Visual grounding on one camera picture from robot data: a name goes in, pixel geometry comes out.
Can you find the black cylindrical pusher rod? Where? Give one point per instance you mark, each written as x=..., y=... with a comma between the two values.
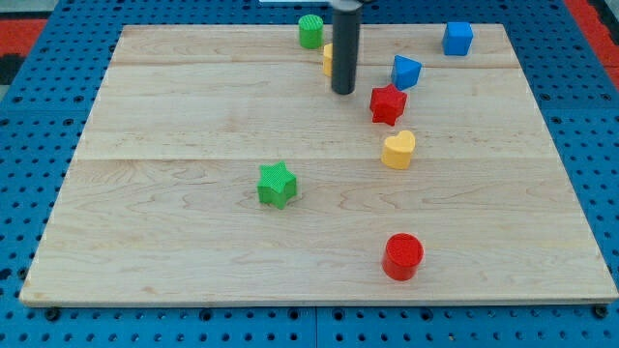
x=346, y=17

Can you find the green cylinder block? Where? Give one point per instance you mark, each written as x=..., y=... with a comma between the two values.
x=310, y=30

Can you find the yellow block behind rod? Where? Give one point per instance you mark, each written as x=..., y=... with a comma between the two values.
x=327, y=63

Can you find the blue triangular block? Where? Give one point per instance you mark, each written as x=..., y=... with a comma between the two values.
x=405, y=72

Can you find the red star block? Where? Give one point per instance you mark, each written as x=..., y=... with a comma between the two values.
x=387, y=104

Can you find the blue cube block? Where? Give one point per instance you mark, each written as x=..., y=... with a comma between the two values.
x=457, y=38

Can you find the yellow heart block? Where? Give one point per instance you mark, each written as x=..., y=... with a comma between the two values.
x=398, y=150

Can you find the green star block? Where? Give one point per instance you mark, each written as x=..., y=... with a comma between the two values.
x=276, y=184

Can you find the red cylinder block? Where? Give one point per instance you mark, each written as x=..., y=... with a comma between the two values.
x=403, y=254

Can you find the light wooden board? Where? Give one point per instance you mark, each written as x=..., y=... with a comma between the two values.
x=160, y=207

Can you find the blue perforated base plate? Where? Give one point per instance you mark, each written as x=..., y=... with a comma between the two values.
x=44, y=110

